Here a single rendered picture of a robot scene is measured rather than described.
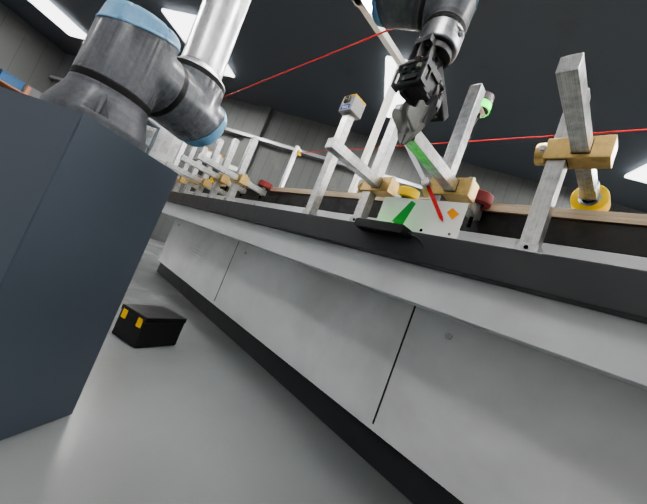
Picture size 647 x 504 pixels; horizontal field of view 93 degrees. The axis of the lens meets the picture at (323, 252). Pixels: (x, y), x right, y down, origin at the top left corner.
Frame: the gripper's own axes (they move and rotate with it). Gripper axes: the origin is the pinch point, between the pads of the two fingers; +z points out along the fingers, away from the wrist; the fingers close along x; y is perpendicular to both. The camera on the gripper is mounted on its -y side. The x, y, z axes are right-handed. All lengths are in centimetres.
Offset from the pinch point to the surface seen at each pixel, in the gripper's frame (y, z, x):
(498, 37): -197, -259, -110
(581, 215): -46, -7, 24
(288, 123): -235, -242, -512
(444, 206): -24.1, 3.2, -0.1
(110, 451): 18, 83, -27
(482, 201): -38.8, -6.0, 2.4
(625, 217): -46, -8, 33
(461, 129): -24.0, -20.3, -3.6
